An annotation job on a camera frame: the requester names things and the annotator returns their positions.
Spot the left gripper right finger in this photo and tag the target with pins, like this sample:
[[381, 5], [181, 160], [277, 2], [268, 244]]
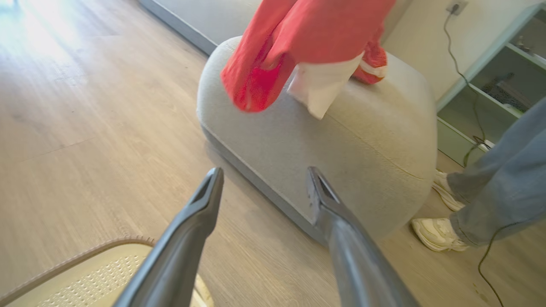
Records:
[[358, 264]]

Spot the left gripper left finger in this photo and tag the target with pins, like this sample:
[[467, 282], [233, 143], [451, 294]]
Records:
[[179, 247]]

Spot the red and white garment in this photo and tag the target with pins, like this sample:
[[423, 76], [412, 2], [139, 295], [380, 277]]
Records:
[[315, 34]]

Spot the white perforated laundry basket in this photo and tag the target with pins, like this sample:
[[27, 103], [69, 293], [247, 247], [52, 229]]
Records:
[[85, 281]]

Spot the grey upholstered seat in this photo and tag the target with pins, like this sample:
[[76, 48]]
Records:
[[341, 157]]

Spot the white sneaker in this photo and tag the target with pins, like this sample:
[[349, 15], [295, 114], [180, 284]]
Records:
[[437, 234], [445, 189]]

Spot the blue jeans legs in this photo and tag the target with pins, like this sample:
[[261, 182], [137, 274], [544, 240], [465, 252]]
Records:
[[507, 183]]

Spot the pale green shelf cabinet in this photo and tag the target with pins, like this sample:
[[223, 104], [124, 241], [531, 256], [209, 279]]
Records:
[[495, 85]]

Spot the wall power outlet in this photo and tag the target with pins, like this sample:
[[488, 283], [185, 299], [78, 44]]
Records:
[[457, 6]]

